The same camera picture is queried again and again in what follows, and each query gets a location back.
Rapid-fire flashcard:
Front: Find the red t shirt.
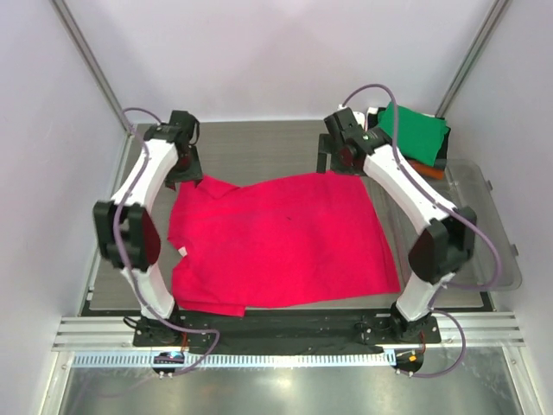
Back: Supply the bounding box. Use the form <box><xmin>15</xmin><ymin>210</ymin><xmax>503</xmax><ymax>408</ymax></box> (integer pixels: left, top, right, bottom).
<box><xmin>168</xmin><ymin>172</ymin><xmax>400</xmax><ymax>316</ymax></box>

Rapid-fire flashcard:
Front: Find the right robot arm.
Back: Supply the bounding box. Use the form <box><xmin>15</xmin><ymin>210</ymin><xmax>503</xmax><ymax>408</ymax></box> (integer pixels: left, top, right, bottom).
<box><xmin>316</xmin><ymin>107</ymin><xmax>477</xmax><ymax>342</ymax></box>

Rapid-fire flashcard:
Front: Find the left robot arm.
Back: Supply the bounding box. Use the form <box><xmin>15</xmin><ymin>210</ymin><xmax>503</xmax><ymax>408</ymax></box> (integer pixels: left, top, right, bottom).
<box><xmin>92</xmin><ymin>110</ymin><xmax>203</xmax><ymax>346</ymax></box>

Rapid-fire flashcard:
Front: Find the green folded t shirt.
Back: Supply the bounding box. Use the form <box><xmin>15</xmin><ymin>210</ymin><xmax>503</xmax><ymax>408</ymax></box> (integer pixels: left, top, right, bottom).
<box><xmin>397</xmin><ymin>105</ymin><xmax>450</xmax><ymax>166</ymax></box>

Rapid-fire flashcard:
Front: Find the clear plastic bin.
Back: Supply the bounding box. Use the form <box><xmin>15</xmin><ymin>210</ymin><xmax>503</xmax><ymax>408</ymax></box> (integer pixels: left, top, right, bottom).
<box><xmin>368</xmin><ymin>163</ymin><xmax>521</xmax><ymax>297</ymax></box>

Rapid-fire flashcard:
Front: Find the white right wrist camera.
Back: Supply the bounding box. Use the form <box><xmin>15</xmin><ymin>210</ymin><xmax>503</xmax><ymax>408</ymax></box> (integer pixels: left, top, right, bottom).
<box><xmin>351</xmin><ymin>109</ymin><xmax>367</xmax><ymax>131</ymax></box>

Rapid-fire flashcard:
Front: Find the right aluminium frame post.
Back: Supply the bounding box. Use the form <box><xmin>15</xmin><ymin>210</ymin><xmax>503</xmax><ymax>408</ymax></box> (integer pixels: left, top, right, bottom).
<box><xmin>435</xmin><ymin>0</ymin><xmax>512</xmax><ymax>118</ymax></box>

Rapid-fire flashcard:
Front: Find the aluminium frame post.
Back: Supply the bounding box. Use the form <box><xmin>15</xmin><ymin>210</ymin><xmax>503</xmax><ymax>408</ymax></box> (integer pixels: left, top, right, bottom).
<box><xmin>435</xmin><ymin>0</ymin><xmax>512</xmax><ymax>118</ymax></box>
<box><xmin>49</xmin><ymin>0</ymin><xmax>131</xmax><ymax>135</ymax></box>

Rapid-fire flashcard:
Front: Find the left aluminium frame post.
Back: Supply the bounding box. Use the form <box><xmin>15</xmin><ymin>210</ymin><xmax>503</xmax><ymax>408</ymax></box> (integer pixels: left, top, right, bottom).
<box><xmin>49</xmin><ymin>0</ymin><xmax>131</xmax><ymax>135</ymax></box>

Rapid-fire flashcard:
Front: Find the aluminium rail profile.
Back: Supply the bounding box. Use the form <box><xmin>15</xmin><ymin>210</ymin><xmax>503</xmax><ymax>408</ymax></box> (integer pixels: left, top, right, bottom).
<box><xmin>53</xmin><ymin>312</ymin><xmax>525</xmax><ymax>350</ymax></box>

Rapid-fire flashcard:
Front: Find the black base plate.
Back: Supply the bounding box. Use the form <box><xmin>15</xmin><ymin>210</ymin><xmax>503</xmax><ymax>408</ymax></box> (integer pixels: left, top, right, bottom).
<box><xmin>123</xmin><ymin>309</ymin><xmax>442</xmax><ymax>356</ymax></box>

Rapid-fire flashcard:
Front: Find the white slotted cable duct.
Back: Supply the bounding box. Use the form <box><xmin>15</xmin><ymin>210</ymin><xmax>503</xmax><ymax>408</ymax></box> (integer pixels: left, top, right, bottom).
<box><xmin>73</xmin><ymin>350</ymin><xmax>397</xmax><ymax>369</ymax></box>

